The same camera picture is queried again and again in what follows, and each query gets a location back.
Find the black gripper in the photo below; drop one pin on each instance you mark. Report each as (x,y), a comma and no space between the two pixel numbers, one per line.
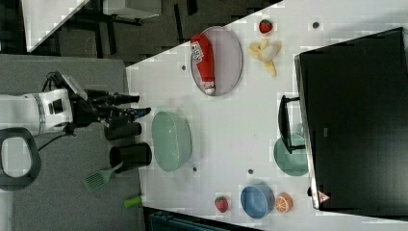
(87,105)

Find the green strainer bowl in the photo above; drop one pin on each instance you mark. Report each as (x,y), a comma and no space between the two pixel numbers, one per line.
(171,136)

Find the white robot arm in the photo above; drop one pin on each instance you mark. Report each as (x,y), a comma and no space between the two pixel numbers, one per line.
(60,107)

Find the black cylinder holder upper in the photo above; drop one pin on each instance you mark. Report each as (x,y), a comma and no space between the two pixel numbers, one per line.
(124,132)

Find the black cylinder holder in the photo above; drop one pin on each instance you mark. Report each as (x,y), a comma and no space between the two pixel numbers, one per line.
(130,156)
(124,132)

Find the black cylinder holder lower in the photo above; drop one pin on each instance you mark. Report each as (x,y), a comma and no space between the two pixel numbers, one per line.
(130,156)

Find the green slotted spatula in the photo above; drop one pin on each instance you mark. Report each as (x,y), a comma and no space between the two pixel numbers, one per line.
(100,178)

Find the red ketchup bottle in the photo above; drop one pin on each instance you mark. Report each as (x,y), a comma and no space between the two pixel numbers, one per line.
(203,56)

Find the grey round plate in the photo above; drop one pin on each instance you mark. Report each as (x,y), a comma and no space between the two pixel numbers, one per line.
(228,60)

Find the white side table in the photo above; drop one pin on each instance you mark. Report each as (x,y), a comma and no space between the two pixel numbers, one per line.
(41,18)

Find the dark blue crate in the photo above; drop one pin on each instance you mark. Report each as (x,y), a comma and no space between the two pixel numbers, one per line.
(163,221)

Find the strawberry toy near bowl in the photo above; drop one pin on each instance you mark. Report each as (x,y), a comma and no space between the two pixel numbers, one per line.
(221,204)

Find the peeled banana toy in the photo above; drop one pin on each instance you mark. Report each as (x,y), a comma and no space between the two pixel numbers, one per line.
(265,51)

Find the strawberry toy near banana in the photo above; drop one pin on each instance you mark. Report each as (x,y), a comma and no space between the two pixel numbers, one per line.
(265,26)

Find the blue bowl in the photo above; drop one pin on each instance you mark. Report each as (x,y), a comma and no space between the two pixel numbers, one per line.
(257,200)

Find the orange slice toy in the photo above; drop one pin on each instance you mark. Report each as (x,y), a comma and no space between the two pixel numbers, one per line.
(283,202)

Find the black toaster oven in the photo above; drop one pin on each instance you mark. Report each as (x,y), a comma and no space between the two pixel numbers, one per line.
(353,99)

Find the green utensil handle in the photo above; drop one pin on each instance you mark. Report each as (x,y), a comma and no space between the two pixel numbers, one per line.
(132,202)

